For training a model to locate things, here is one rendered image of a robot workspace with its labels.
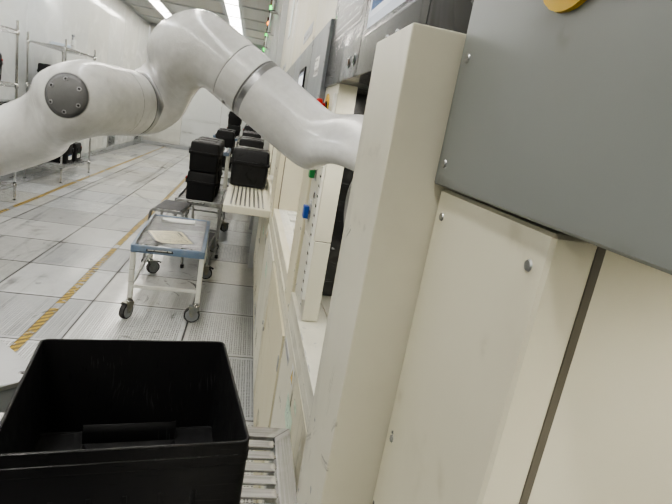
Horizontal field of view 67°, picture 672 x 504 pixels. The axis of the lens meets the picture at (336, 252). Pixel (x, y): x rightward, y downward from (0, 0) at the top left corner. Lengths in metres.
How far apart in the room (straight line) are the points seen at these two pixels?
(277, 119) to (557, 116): 0.46
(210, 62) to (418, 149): 0.39
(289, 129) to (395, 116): 0.29
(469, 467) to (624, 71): 0.24
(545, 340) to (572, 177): 0.09
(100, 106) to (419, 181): 0.47
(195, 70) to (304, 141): 0.18
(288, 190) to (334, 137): 2.01
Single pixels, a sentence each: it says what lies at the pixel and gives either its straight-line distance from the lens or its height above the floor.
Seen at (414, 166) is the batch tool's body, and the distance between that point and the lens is 0.42.
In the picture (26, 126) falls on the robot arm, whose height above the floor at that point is 1.24.
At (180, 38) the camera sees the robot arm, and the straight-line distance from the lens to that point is 0.76.
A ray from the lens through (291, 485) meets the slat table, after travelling 0.88.
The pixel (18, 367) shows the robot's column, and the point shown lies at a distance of 1.18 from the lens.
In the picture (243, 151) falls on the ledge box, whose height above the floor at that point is 1.04.
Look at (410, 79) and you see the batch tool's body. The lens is 0.42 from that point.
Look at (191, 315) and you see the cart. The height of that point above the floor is 0.05.
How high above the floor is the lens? 1.31
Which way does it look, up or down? 14 degrees down
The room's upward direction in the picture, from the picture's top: 10 degrees clockwise
